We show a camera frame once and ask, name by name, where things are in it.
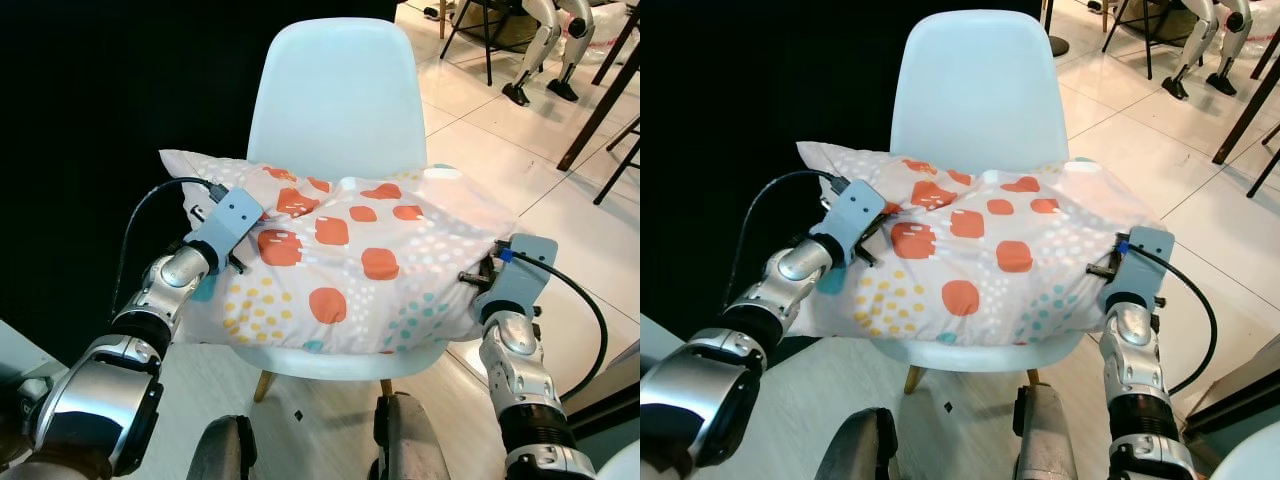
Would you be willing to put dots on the pink patterned pillow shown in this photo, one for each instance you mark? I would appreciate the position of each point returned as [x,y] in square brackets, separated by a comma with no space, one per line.
[980,225]
[350,230]

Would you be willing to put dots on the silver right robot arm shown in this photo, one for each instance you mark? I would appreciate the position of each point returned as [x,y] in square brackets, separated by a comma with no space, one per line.
[520,370]
[1140,370]

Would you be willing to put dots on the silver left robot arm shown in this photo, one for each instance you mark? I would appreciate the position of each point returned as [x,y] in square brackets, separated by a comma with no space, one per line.
[100,390]
[720,390]

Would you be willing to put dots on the pale blue plastic chair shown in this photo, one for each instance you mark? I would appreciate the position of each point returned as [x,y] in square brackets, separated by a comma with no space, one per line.
[340,100]
[980,90]

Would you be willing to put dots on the black metal chair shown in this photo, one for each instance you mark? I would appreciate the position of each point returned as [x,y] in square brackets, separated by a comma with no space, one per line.
[1140,30]
[485,30]

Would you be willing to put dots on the grey right robot leg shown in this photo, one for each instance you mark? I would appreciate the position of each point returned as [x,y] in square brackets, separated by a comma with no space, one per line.
[1045,435]
[410,440]

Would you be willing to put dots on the grey robot leg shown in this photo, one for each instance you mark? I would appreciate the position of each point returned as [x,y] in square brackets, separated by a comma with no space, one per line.
[1045,435]
[410,440]
[222,450]
[855,445]

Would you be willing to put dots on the short dark brown table leg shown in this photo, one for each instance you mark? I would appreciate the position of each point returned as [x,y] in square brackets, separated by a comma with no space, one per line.
[620,160]
[1265,160]

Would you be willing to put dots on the long dark brown table leg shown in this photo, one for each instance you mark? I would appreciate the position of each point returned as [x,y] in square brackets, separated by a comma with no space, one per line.
[1250,105]
[600,105]

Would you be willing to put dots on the silver humanoid robot legs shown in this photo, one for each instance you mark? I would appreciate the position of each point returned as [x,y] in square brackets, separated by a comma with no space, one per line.
[545,50]
[1205,45]

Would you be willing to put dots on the black stand pole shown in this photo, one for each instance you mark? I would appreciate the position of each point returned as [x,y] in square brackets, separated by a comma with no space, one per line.
[1053,30]

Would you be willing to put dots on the grey left robot leg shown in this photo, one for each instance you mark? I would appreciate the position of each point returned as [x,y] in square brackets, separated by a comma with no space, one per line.
[222,450]
[855,445]

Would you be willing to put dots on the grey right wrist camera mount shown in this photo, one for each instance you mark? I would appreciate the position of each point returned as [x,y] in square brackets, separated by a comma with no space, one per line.
[1145,265]
[525,275]

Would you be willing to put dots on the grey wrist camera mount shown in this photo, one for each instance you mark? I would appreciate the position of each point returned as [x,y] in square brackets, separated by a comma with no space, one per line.
[855,215]
[1145,265]
[230,220]
[525,275]

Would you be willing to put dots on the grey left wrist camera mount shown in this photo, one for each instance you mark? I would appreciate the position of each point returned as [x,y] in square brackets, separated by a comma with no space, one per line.
[855,215]
[230,220]

